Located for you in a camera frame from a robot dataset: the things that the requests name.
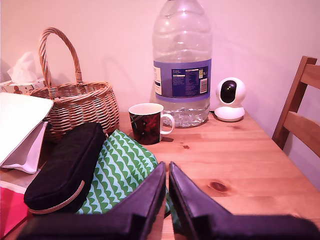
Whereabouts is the white folded paper bag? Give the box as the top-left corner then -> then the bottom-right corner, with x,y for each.
0,91 -> 55,175

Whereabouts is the black zip pouch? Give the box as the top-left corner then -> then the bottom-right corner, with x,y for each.
23,121 -> 108,216

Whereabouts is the small white round camera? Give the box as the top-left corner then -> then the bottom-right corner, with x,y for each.
213,76 -> 247,123

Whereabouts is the wooden chair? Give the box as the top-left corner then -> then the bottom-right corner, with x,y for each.
271,56 -> 320,158

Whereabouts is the green wave pattern pouch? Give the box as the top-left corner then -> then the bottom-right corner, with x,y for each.
76,128 -> 181,226

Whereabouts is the patterned tissue box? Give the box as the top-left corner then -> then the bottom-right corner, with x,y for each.
0,51 -> 47,95

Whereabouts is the wicker basket with handle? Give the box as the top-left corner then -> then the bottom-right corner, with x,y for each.
27,26 -> 121,143

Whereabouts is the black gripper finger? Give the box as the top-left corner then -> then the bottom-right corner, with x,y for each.
168,161 -> 232,240
107,161 -> 168,240

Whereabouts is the dark patterned mug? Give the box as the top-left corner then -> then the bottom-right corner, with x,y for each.
128,102 -> 176,146

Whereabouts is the large clear water bottle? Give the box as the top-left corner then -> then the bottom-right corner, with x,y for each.
151,0 -> 213,129

